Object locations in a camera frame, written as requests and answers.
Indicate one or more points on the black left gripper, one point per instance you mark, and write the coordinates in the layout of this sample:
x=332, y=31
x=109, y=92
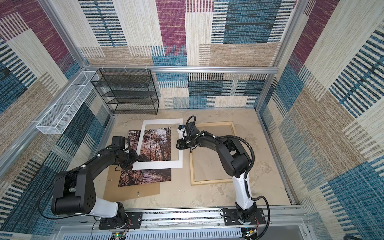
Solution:
x=135, y=157

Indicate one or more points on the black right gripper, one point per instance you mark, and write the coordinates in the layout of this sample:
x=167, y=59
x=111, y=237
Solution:
x=182, y=145

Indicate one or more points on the autumn forest photo print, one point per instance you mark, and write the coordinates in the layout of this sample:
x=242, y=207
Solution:
x=156, y=147

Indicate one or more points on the light wooden picture frame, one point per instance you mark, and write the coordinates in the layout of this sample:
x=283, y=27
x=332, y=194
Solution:
x=205, y=164

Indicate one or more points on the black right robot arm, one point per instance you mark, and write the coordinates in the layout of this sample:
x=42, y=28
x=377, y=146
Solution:
x=237, y=158

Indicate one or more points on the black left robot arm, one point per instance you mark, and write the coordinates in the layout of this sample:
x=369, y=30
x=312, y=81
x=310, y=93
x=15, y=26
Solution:
x=74, y=190

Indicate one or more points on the brown cardboard backing board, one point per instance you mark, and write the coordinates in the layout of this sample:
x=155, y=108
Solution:
x=114, y=193

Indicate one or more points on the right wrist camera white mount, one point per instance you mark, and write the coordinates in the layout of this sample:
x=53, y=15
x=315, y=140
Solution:
x=182, y=130

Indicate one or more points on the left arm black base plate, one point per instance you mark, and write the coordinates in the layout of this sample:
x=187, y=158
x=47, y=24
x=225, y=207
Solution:
x=132, y=220

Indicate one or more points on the black wire mesh shelf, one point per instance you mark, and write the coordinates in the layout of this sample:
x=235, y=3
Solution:
x=127, y=91

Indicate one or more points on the white wire mesh basket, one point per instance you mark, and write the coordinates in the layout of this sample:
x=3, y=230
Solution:
x=59, y=116

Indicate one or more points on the aluminium mounting rail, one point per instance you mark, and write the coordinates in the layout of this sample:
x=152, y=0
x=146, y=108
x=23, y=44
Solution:
x=283, y=223

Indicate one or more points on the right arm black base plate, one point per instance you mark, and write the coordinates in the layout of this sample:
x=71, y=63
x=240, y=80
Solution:
x=231, y=217

